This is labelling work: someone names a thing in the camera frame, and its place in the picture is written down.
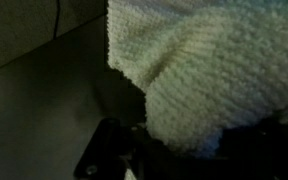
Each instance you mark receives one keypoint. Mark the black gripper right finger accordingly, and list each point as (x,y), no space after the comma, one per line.
(258,152)

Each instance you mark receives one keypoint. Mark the white towel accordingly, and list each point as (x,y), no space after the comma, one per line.
(204,66)

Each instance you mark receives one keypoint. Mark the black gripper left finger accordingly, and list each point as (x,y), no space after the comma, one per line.
(113,153)

